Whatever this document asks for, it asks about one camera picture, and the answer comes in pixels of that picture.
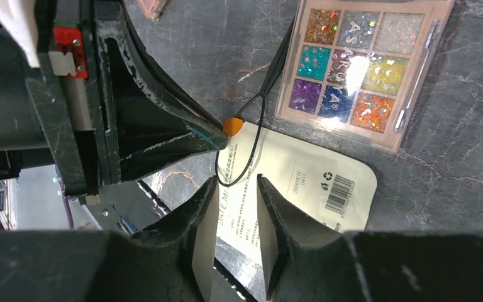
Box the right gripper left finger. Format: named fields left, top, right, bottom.
left=132, top=176, right=219, bottom=301

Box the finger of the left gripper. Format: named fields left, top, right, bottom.
left=104, top=1, right=228, bottom=182

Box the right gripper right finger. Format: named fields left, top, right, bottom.
left=257, top=174, right=341, bottom=300

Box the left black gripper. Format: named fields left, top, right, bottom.
left=0, top=1, right=119, bottom=195

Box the colourful eyeshadow palette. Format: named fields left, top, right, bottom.
left=275, top=1, right=454, bottom=153

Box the white paper sachet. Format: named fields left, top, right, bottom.
left=191, top=117, right=378, bottom=302

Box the pink blush palette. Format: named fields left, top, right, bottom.
left=136, top=0, right=168, bottom=21

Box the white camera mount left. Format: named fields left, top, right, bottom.
left=0, top=0, right=40, bottom=69

